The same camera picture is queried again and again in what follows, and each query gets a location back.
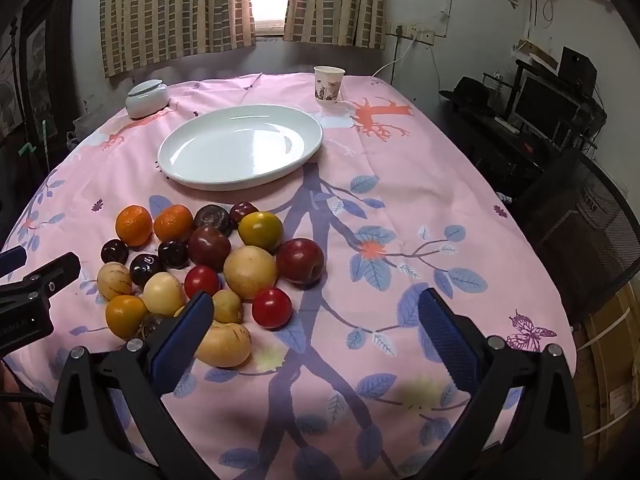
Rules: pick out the small tan longan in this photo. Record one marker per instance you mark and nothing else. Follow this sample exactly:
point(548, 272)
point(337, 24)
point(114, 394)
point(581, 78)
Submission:
point(227, 306)

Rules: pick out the small beige striped melon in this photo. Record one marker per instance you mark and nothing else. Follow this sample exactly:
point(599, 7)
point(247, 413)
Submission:
point(114, 281)

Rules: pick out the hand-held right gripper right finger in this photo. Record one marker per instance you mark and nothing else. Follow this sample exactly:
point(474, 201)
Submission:
point(447, 340)

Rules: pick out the large beige striped melon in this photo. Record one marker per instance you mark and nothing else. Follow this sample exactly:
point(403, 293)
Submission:
point(225, 344)

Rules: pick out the black mesh chair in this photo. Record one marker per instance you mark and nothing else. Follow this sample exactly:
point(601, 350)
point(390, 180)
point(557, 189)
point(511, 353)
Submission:
point(575, 220)

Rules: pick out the pink printed tablecloth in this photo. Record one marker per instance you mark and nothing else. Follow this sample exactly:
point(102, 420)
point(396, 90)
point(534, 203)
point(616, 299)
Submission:
point(400, 200)

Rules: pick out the orange tangerine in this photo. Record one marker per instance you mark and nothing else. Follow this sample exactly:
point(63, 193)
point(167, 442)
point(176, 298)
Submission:
point(133, 225)
point(173, 223)

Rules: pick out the small yellow orange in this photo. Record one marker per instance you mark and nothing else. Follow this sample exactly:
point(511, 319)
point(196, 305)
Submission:
point(125, 316)

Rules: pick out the black desk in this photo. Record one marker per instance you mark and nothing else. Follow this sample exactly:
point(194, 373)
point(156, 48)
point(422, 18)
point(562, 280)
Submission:
point(500, 150)

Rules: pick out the red cherry tomato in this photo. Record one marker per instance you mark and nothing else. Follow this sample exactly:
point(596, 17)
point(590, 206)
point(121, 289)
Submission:
point(202, 281)
point(271, 308)

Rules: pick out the dark framed picture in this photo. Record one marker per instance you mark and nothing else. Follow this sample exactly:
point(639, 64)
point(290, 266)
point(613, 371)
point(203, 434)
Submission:
point(37, 60)

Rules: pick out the pale yellow smooth melon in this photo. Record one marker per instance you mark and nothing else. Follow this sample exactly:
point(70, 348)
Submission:
point(162, 294)

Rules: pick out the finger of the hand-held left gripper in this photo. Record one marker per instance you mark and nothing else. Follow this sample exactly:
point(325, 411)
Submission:
point(12, 259)
point(55, 271)

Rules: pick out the white lidded ceramic jar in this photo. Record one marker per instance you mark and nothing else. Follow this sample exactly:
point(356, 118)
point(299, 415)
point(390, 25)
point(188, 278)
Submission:
point(146, 102)

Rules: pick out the printed paper cup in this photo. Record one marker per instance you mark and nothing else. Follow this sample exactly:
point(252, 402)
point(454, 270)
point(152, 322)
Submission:
point(327, 85)

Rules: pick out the cardboard box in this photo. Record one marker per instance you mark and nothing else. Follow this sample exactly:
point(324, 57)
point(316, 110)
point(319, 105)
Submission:
point(615, 360)

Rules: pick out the beige wooden board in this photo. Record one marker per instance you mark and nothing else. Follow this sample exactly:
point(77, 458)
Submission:
point(537, 52)

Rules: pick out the black computer monitor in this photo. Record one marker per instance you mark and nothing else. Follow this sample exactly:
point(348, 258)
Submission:
point(545, 105)

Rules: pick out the black speaker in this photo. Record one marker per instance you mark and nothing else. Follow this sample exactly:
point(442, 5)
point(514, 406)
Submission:
point(577, 67)

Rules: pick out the narrow striped brown curtain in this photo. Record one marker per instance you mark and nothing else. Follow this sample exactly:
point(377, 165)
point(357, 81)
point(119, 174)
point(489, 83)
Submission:
point(335, 5)

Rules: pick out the dark water chestnut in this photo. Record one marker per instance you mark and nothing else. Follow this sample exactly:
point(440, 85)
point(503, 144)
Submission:
point(150, 327)
point(212, 219)

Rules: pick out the green yellow orange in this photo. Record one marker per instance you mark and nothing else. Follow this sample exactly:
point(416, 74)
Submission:
point(260, 231)

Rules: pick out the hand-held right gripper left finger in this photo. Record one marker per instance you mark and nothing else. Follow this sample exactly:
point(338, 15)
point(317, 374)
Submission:
point(182, 340)

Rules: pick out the beige round pear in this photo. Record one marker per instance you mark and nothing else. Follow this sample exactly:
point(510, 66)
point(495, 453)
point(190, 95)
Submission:
point(250, 272)

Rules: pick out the black hat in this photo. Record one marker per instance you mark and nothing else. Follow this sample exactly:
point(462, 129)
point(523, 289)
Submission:
point(467, 92)

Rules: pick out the white oval plate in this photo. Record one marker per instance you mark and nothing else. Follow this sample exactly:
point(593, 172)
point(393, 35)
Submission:
point(240, 150)

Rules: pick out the wide striped brown curtain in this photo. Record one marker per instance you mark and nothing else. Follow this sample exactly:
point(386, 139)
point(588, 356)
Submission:
point(175, 10)

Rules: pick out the dark red plum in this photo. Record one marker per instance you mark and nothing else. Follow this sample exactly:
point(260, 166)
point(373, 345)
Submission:
point(209, 246)

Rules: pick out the white wall power strip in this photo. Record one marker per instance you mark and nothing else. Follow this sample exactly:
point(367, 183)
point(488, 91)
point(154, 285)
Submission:
point(415, 33)

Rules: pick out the red apple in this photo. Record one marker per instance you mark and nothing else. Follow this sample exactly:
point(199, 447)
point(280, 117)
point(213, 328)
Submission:
point(300, 261)

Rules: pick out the white remote control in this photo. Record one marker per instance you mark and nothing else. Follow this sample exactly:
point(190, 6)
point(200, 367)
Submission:
point(506, 125)

